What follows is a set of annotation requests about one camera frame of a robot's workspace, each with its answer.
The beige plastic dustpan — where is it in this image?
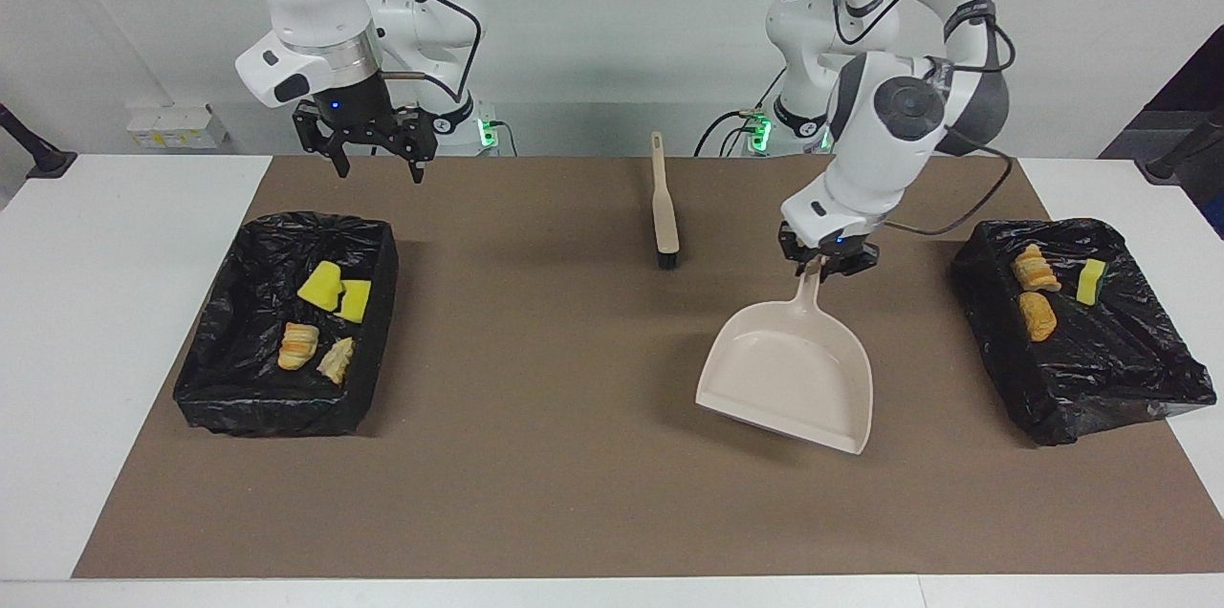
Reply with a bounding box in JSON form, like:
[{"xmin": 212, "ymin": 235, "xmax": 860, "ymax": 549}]
[{"xmin": 695, "ymin": 259, "xmax": 874, "ymax": 456}]

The brown table mat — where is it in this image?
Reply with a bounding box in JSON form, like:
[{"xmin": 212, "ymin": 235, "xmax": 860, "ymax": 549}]
[{"xmin": 72, "ymin": 156, "xmax": 1224, "ymax": 578}]

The pale angular toy bread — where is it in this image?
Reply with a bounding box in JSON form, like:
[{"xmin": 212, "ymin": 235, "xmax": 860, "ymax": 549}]
[{"xmin": 1012, "ymin": 244, "xmax": 1062, "ymax": 293}]

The brown oval toy bread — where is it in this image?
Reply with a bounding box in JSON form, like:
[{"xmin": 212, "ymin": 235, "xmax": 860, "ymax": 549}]
[{"xmin": 1018, "ymin": 292, "xmax": 1059, "ymax": 342}]

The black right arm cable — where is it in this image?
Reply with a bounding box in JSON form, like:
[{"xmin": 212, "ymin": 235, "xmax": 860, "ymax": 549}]
[{"xmin": 349, "ymin": 0, "xmax": 484, "ymax": 112}]

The yellow green sponge piece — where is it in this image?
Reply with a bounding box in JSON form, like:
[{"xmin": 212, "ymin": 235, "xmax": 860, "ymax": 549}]
[{"xmin": 1076, "ymin": 258, "xmax": 1108, "ymax": 307}]

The bin with black bag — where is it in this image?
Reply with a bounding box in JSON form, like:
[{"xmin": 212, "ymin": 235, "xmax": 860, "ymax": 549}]
[
  {"xmin": 951, "ymin": 218, "xmax": 1217, "ymax": 446},
  {"xmin": 172, "ymin": 211, "xmax": 400, "ymax": 438}
]

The white wall power strip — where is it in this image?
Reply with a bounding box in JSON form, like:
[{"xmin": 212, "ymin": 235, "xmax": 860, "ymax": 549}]
[{"xmin": 126, "ymin": 104, "xmax": 230, "ymax": 150}]

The rounded yellow sponge piece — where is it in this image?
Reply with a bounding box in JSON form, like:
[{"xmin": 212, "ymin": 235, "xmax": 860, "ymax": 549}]
[{"xmin": 296, "ymin": 261, "xmax": 347, "ymax": 313}]

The black stand foot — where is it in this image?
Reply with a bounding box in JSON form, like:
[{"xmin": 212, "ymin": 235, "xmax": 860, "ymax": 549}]
[
  {"xmin": 0, "ymin": 103, "xmax": 77, "ymax": 179},
  {"xmin": 1145, "ymin": 106, "xmax": 1224, "ymax": 184}
]

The orange striped toy croissant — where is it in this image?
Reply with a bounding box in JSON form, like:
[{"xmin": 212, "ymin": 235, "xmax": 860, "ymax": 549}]
[{"xmin": 277, "ymin": 322, "xmax": 320, "ymax": 371}]

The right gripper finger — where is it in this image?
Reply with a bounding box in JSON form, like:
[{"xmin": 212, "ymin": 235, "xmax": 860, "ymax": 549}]
[
  {"xmin": 384, "ymin": 106, "xmax": 439, "ymax": 185},
  {"xmin": 293, "ymin": 99, "xmax": 351, "ymax": 179}
]

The notched yellow sponge piece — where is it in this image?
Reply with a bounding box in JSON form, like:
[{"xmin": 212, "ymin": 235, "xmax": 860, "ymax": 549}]
[{"xmin": 333, "ymin": 279, "xmax": 372, "ymax": 323}]

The pale toy croissant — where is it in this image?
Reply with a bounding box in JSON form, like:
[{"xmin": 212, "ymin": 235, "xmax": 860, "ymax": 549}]
[{"xmin": 317, "ymin": 337, "xmax": 355, "ymax": 386}]

